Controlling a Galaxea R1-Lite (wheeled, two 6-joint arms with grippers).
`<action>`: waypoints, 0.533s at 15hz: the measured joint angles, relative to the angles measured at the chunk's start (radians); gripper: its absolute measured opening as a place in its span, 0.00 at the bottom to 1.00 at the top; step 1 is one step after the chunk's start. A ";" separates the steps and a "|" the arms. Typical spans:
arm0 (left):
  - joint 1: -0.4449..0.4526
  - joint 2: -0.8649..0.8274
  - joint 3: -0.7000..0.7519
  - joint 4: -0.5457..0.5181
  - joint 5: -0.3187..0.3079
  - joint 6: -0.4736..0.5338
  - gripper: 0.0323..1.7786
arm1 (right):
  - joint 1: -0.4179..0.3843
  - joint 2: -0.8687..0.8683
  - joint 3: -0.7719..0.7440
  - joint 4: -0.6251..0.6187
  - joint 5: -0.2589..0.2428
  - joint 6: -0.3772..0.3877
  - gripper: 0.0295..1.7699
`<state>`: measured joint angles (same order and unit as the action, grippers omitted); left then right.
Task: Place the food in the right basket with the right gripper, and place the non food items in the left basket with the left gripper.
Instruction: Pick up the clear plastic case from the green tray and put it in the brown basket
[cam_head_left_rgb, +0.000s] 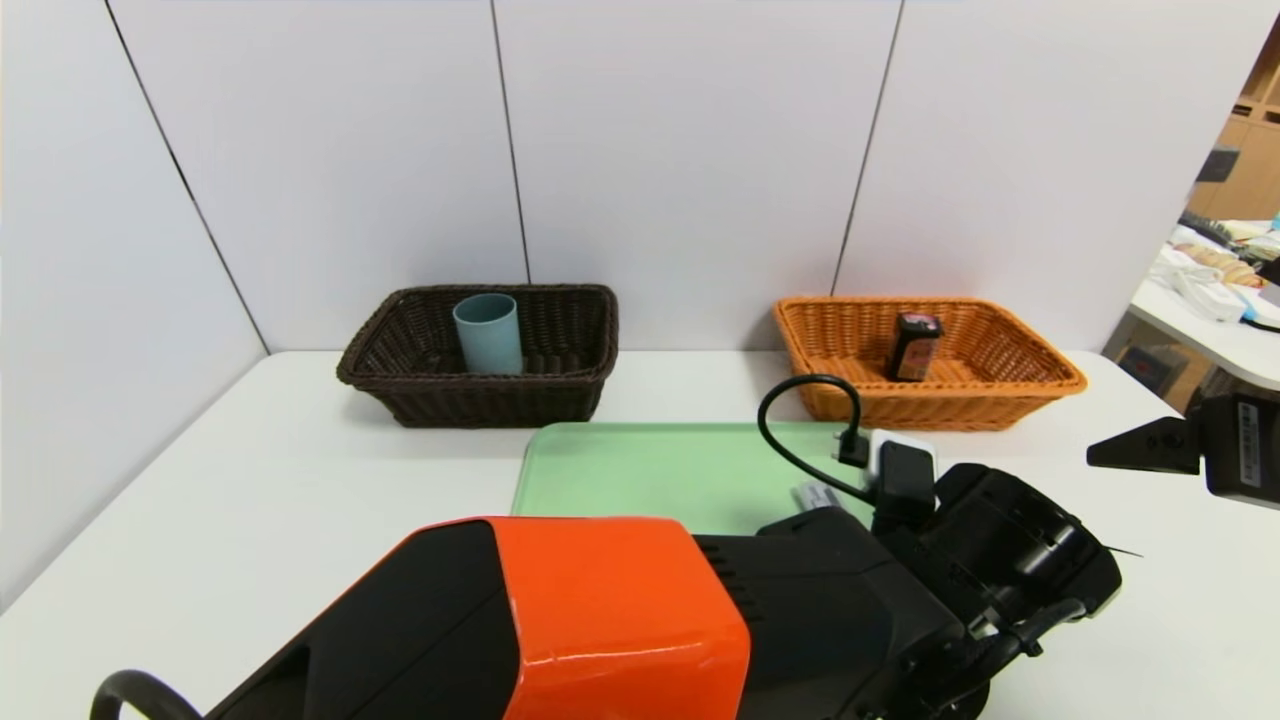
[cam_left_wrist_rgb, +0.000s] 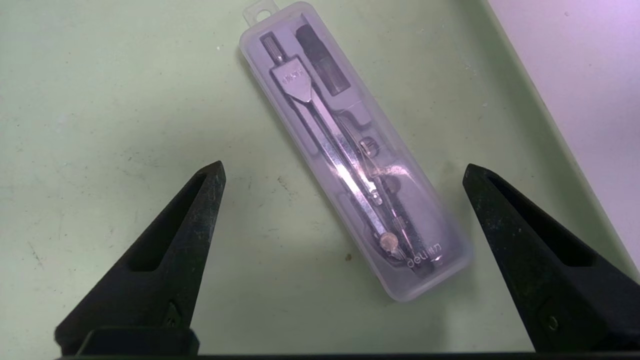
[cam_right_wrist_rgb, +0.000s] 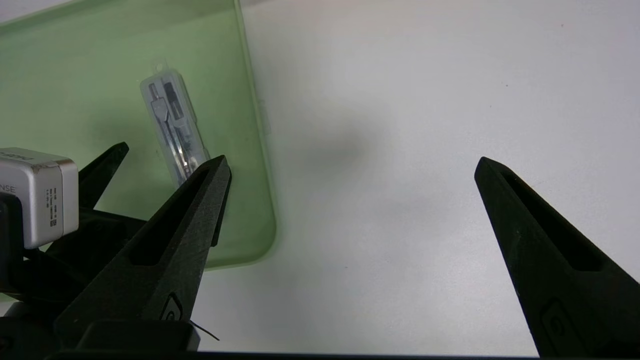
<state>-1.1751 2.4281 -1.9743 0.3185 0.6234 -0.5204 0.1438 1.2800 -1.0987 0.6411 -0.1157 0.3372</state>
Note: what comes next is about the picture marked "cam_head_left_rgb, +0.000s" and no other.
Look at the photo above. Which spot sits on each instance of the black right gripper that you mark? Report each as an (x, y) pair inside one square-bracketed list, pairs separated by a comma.
[(1243, 443)]

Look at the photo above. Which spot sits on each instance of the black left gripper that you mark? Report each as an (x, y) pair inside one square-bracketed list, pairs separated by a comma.
[(812, 497)]

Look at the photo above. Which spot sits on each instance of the clear plastic cutlery case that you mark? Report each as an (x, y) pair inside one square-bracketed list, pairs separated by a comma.
[(815, 495)]

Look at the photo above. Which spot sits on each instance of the small black food carton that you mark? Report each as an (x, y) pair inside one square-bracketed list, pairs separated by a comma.
[(915, 350)]

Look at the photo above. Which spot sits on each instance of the blue plastic cup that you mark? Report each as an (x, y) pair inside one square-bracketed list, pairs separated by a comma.
[(490, 340)]

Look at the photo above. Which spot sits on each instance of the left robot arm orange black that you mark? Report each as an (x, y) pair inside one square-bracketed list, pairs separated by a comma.
[(600, 620)]

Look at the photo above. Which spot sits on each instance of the orange wicker basket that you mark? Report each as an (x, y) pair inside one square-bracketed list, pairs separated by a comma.
[(960, 405)]

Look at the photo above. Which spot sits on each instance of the dark brown wicker basket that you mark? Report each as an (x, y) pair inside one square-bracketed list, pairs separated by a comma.
[(480, 400)]

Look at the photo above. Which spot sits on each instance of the brown cardboard box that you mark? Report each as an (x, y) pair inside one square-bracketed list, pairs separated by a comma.
[(1155, 370)]

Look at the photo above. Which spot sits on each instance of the white background table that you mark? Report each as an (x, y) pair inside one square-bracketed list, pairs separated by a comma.
[(1215, 345)]

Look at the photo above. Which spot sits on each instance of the white crumpled cloth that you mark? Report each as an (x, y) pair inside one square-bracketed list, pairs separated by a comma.
[(1200, 288)]

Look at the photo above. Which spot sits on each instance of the green plastic tray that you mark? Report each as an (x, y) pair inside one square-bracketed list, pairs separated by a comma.
[(650, 475)]

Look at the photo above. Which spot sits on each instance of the beige knitted cloth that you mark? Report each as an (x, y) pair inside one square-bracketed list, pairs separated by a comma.
[(1225, 266)]

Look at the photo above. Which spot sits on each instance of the wooden shelf unit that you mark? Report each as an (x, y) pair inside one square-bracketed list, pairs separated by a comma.
[(1255, 170)]

